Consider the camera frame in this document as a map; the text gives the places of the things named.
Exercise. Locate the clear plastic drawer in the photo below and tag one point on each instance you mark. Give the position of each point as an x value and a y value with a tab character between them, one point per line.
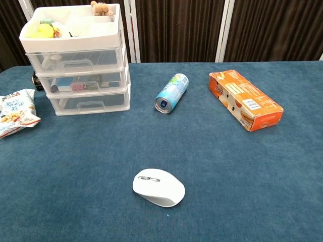
111	82
113	99
103	56

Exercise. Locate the white bottle in drawer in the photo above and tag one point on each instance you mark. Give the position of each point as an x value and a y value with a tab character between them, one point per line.
51	60

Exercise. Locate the light blue drink can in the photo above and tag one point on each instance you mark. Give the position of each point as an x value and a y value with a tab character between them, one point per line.
171	92

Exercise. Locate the white computer mouse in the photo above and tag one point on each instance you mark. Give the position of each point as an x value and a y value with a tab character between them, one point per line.
159	187

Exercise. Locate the blue table cloth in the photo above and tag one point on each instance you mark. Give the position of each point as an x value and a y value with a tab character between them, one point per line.
101	151

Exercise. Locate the grey round item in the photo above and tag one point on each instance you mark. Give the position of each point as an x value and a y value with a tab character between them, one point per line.
95	80

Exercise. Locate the orange cracker box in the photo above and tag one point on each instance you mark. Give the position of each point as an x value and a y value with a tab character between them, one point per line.
242	97

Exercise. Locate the pink small item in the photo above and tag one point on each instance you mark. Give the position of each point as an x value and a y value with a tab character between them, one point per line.
77	86

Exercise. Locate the blue and white small box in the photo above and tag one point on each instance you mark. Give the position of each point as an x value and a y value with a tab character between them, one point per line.
65	84

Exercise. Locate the dark cylinder item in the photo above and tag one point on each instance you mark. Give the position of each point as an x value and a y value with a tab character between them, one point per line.
54	88

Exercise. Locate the small black clip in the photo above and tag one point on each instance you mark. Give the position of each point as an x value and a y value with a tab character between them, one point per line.
73	35

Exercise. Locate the brown plush toy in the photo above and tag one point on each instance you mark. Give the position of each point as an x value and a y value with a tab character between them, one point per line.
101	8

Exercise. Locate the small black object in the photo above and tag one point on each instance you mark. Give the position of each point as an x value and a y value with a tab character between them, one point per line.
36	82

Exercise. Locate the small orange-labelled bottle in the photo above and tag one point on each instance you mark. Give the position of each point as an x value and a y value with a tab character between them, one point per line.
57	29

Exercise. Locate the yellow soft toy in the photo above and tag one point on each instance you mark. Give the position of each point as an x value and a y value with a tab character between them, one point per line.
45	31

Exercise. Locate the white snack bag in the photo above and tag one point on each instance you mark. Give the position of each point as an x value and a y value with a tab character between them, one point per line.
15	111

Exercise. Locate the small green item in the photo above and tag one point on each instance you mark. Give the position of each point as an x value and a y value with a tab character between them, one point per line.
46	21

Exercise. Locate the white frame post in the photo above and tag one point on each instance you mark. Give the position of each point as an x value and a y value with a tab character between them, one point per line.
26	7
131	30
223	30

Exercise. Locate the white plastic drawer unit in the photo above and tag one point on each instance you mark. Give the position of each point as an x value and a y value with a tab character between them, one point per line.
75	41

